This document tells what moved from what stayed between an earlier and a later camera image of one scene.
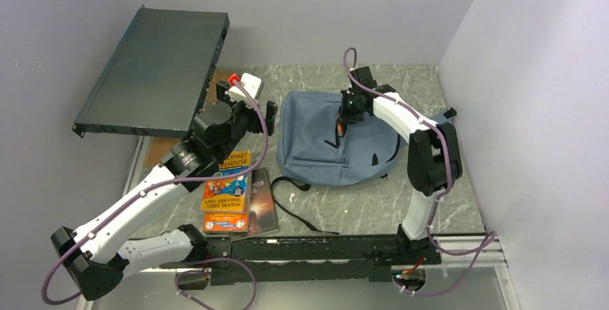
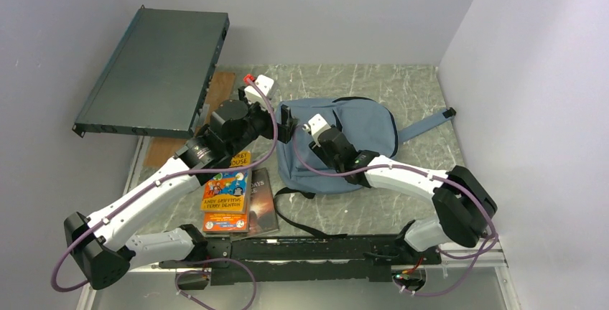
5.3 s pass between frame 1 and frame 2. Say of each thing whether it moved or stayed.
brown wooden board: stayed
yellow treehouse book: stayed
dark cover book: stayed
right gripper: moved
